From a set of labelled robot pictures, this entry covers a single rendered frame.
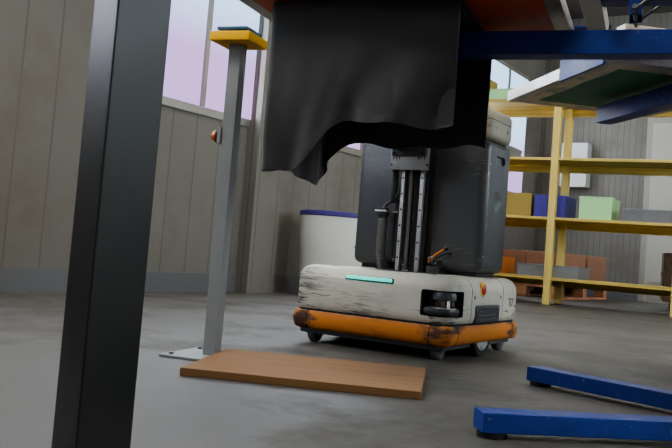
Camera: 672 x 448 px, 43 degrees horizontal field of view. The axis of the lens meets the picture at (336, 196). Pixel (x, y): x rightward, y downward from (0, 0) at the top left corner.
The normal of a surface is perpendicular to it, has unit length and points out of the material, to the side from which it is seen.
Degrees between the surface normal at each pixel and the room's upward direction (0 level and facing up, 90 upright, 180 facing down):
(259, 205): 90
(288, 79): 93
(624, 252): 90
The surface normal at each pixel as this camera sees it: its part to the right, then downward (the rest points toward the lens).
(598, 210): -0.45, -0.09
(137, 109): 0.64, 0.00
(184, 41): 0.85, 0.04
